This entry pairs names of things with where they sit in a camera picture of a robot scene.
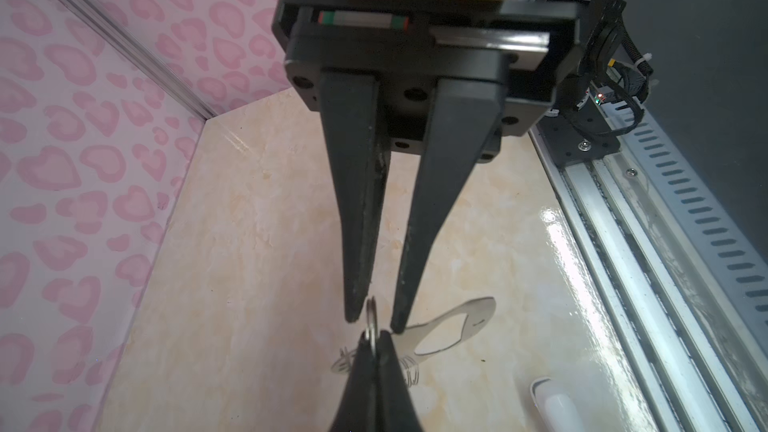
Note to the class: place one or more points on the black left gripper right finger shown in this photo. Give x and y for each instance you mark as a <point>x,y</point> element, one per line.
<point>395,411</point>

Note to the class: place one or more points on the white stapler right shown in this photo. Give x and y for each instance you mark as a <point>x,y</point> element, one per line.
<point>557,409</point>

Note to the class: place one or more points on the aluminium corner frame post right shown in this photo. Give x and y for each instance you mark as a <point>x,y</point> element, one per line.
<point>100,21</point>

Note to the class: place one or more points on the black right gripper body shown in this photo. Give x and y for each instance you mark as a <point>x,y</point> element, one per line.
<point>409,46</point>

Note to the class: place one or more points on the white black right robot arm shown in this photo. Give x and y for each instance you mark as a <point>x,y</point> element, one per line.
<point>609,55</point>

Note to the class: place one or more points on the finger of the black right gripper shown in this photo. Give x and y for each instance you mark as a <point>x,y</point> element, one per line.
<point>464,115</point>
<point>358,148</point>

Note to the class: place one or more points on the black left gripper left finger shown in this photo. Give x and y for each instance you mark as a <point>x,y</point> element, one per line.
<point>357,408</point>

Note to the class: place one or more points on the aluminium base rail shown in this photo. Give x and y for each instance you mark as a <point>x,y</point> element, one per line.
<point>684,288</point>

